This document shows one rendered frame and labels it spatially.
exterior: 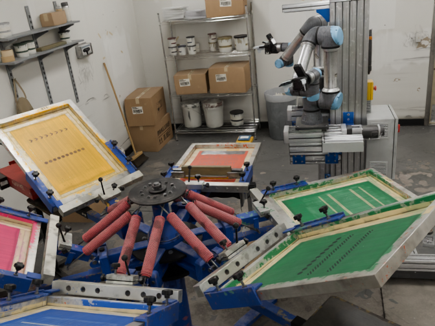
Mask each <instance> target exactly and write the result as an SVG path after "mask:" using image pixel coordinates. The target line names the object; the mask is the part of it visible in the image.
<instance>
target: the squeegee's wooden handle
mask: <svg viewBox="0 0 435 326"><path fill-rule="evenodd" d="M181 170H182V171H183V172H184V175H185V176H186V175H188V171H189V169H188V166H181ZM227 172H232V168H231V166H192V168H191V170H190V175H196V174H200V175H226V176H228V173H227Z"/></svg>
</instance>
